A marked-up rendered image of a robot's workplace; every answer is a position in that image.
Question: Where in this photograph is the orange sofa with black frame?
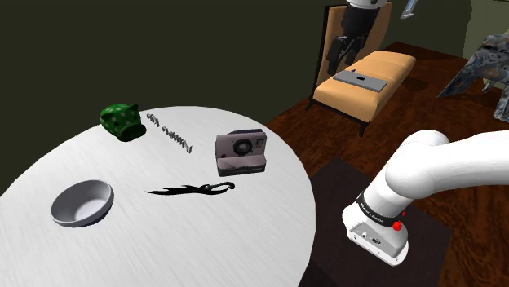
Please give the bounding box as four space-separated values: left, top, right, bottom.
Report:
305 2 418 138

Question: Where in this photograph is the green spotted piggy bank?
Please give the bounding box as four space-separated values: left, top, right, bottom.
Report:
100 103 147 143

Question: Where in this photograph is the round white table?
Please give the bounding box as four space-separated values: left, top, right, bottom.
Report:
0 104 317 287

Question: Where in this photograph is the wall picture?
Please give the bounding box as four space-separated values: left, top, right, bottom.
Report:
400 0 419 20

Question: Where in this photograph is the grey jagged strip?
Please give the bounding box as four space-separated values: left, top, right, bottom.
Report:
145 113 194 156

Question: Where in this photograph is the grey bowl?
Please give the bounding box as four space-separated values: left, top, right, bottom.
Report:
50 179 116 228

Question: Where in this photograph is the grey instant camera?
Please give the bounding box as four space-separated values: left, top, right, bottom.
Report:
215 128 268 178

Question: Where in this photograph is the mottled grey angular object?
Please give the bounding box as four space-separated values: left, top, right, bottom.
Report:
436 33 509 124

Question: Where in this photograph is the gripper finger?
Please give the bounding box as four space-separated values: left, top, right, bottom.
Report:
326 36 348 76
345 37 368 67

